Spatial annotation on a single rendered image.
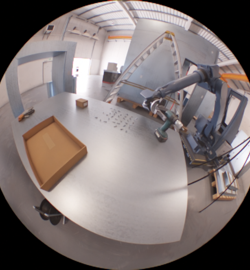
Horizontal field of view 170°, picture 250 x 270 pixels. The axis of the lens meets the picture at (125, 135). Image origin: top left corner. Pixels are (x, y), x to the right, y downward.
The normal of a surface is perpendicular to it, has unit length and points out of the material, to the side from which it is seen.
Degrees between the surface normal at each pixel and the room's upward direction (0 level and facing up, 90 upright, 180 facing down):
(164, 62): 90
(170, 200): 0
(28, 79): 90
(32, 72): 90
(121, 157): 0
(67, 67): 90
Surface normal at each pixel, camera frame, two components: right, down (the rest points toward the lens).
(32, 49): 0.89, 0.43
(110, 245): 0.23, -0.71
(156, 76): -0.39, 0.55
